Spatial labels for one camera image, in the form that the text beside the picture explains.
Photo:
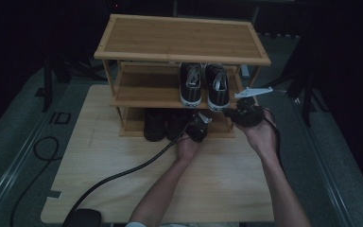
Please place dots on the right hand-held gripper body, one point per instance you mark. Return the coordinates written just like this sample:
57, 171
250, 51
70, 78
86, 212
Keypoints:
249, 112

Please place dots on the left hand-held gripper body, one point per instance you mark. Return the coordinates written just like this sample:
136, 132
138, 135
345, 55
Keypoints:
197, 129

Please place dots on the black leather shoe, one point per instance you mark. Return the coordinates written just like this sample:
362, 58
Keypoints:
177, 124
155, 124

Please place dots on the black and white sneaker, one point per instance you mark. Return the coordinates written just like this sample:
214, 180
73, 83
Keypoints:
190, 85
218, 88

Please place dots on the wooden shoe rack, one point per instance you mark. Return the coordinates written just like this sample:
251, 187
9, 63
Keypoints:
179, 75

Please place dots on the person's left hand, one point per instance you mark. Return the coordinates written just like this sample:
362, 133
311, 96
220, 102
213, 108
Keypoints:
187, 149

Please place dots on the person's right hand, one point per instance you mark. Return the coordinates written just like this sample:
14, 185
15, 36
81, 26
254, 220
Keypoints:
261, 138

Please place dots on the black metal stand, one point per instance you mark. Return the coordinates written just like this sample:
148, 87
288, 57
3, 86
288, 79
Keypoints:
48, 82
307, 94

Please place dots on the black rounded pouch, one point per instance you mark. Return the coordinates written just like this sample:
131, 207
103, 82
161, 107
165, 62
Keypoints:
82, 218

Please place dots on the grey post behind rack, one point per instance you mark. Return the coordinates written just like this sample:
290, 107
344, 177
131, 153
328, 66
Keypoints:
245, 72

